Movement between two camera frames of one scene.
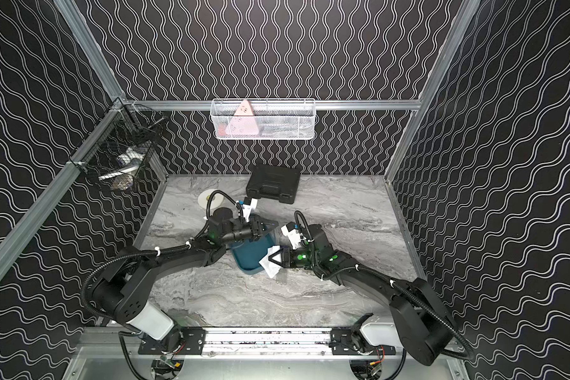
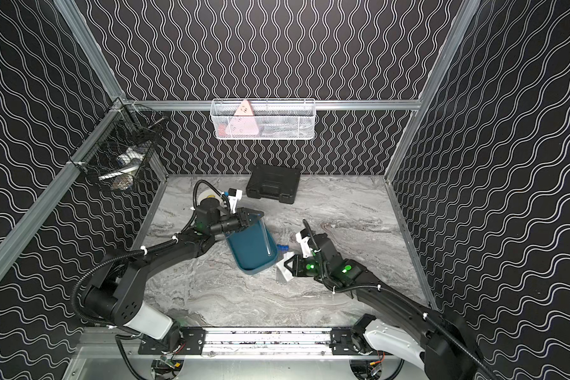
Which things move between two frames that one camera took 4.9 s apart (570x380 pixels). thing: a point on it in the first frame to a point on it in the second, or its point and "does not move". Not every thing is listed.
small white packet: [271, 267] to [283, 274]
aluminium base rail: [101, 344] does not move
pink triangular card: [243, 123] does not move
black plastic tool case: [274, 182] does not move
